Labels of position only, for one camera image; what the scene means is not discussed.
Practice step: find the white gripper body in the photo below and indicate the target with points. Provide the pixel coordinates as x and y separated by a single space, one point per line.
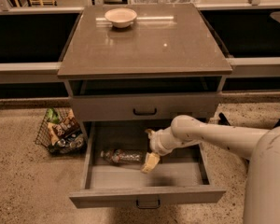
156 142

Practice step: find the clear plastic water bottle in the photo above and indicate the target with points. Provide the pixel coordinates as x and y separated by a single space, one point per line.
123 156

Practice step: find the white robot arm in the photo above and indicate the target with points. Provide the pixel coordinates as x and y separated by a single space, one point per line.
260 146

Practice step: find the closed grey upper drawer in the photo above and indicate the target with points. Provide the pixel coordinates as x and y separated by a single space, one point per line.
134 107

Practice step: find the open grey middle drawer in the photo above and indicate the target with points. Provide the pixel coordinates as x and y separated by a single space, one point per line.
180 177

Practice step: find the grey cabinet with counter top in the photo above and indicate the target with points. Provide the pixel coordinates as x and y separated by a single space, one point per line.
168 49

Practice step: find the brown snack bag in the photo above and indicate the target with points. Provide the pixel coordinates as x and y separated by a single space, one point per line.
63 129

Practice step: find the green snack bag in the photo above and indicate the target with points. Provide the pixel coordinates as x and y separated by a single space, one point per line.
52 116

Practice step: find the grey metal railing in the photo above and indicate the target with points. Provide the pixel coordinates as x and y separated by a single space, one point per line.
25 67

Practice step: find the white ceramic bowl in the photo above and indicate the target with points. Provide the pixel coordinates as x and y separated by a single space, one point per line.
121 17

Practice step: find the wire basket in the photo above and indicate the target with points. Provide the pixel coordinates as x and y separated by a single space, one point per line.
72 144

